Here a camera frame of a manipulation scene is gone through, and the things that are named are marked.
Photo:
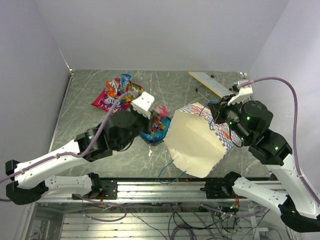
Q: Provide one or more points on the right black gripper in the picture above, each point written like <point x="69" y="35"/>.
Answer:
<point x="223" y="107"/>

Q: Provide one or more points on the red snack bag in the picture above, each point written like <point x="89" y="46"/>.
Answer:
<point x="97" y="103"/>

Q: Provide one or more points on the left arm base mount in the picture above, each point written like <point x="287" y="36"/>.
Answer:
<point x="107" y="190"/>

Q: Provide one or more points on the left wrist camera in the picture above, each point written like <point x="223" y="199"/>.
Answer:
<point x="143" y="104"/>

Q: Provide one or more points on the aluminium frame rail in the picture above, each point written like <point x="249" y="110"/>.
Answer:
<point x="149" y="192"/>

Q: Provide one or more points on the blue checkered paper bag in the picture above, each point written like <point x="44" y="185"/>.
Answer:
<point x="195" y="143"/>

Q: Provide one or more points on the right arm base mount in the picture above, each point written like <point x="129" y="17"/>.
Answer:
<point x="218" y="190"/>

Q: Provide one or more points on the orange Fox's candy bag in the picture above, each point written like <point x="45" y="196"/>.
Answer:
<point x="114" y="88"/>

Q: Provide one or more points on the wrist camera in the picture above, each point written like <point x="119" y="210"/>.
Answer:
<point x="143" y="104"/>
<point x="244" y="92"/>

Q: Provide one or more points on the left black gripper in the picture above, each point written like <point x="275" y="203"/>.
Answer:
<point x="152" y="115"/>

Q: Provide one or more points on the M&M's candy bag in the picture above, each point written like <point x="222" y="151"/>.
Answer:
<point x="125" y="82"/>

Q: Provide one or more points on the blue snack bag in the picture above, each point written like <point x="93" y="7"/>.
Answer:
<point x="158" y="136"/>

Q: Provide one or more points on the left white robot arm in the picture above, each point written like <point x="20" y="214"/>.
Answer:
<point x="32" y="180"/>

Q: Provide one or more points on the yellow green candy wrapper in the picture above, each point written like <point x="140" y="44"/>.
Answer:
<point x="136" y="89"/>

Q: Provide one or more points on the small whiteboard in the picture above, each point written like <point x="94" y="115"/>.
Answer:
<point x="210" y="83"/>

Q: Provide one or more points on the red pink candy wrapper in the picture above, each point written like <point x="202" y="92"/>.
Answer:
<point x="159" y="112"/>

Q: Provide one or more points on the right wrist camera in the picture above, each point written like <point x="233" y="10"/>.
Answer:
<point x="244" y="92"/>

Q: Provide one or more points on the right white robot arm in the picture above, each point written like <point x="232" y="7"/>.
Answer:
<point x="250" y="121"/>

